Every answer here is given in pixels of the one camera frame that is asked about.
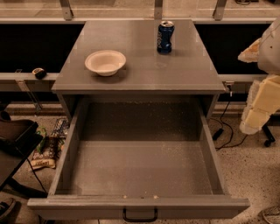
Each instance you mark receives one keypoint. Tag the white paper bowl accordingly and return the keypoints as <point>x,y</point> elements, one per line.
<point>105,63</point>

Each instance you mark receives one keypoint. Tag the grey cabinet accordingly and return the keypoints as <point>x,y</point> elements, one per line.
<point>187,70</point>

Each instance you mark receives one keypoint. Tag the blue pepsi can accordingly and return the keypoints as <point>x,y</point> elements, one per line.
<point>164,34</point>

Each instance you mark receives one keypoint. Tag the black chair caster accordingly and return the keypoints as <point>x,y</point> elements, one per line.
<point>268,134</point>

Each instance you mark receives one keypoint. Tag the black drawer handle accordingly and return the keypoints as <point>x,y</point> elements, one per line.
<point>140,219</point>

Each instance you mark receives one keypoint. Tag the dark shoe bottom left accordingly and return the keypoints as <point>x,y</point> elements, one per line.
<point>6,207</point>

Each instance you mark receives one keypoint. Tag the grey open top drawer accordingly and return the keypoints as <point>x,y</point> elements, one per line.
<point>139,156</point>

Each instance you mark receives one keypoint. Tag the black tape measure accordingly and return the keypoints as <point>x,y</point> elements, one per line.
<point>39,73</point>

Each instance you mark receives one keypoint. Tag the dark chair on left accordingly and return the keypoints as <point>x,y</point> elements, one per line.
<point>18,139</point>

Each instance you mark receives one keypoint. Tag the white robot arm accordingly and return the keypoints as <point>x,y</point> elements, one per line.
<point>269,49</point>

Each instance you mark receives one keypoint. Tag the snack bag on floor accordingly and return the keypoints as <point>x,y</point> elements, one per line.
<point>49,149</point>

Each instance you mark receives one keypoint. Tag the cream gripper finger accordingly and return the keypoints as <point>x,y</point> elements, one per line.
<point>262,102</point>
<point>251,53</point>

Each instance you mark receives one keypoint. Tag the white shoe on floor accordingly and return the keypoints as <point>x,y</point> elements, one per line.
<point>271,215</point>

